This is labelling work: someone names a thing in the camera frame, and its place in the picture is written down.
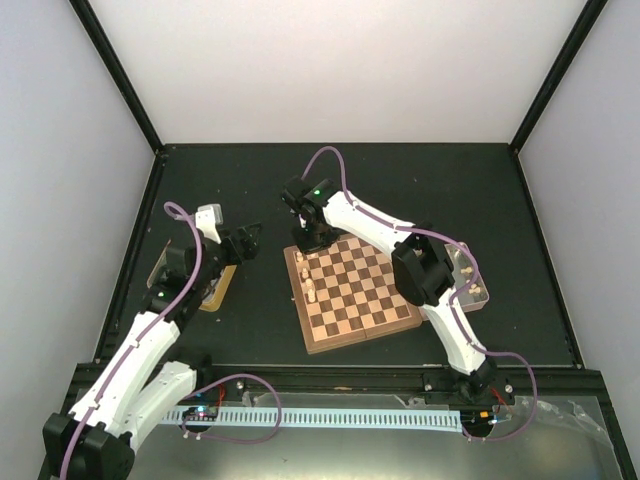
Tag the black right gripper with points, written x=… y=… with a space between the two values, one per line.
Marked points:
x=306 y=245

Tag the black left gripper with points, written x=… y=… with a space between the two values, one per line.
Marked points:
x=250 y=248

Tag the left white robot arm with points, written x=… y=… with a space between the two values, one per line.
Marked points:
x=100 y=435

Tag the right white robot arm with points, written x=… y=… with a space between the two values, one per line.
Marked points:
x=421 y=266

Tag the wooden chess board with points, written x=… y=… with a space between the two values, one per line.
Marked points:
x=356 y=297

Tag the left controller board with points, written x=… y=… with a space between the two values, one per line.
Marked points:
x=200 y=413

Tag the controller board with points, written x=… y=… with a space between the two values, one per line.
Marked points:
x=483 y=417
x=200 y=413

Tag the right controller board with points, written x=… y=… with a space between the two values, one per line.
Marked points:
x=483 y=417

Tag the gold metal tray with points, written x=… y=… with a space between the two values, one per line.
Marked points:
x=215 y=293

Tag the pink metal tray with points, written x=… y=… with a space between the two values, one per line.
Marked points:
x=476 y=294

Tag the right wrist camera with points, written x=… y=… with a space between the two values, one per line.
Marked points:
x=293 y=193

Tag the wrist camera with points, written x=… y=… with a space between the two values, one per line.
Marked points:
x=293 y=193
x=207 y=219

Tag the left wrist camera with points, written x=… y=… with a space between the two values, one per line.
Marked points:
x=207 y=219

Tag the black front rail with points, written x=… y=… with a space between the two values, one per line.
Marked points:
x=439 y=384

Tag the white slotted cable duct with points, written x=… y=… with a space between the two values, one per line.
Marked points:
x=267 y=417

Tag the black frame post left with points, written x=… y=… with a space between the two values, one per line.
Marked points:
x=103 y=46

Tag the black frame post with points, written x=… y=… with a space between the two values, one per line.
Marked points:
x=103 y=46
x=570 y=48

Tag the black frame post right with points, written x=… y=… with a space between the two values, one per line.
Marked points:
x=570 y=48

